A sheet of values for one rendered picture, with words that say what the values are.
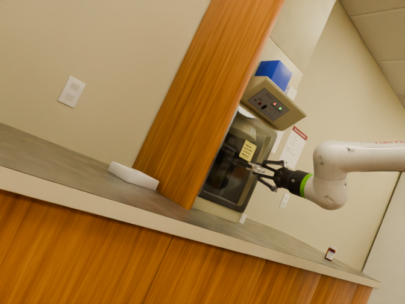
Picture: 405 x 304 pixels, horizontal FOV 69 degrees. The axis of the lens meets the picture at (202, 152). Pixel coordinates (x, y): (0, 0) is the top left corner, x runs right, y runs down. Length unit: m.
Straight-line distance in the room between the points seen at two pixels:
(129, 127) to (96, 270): 0.82
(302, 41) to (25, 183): 1.27
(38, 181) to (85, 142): 0.78
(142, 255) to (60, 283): 0.19
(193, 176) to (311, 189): 0.40
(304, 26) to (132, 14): 0.77
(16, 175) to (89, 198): 0.14
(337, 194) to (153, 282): 0.61
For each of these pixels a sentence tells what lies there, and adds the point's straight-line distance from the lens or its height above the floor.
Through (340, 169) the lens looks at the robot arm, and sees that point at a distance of 1.00.
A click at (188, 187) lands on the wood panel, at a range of 1.07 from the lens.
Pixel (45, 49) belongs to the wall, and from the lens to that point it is 1.35.
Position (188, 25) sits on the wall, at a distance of 1.61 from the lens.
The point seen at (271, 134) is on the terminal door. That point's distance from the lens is 1.38.
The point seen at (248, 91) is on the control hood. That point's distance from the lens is 1.19.
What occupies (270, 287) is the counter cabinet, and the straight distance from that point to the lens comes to 1.27.
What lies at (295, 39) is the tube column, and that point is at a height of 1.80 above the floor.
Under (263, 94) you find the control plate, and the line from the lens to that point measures 1.21.
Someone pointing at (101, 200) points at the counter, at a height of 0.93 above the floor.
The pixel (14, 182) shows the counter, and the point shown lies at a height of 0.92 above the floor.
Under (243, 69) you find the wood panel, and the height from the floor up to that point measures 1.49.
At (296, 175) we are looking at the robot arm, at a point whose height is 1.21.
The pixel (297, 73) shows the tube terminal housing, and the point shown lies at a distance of 1.50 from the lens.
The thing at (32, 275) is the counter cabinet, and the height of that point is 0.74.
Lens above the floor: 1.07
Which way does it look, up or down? 4 degrees up
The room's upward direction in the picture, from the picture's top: 25 degrees clockwise
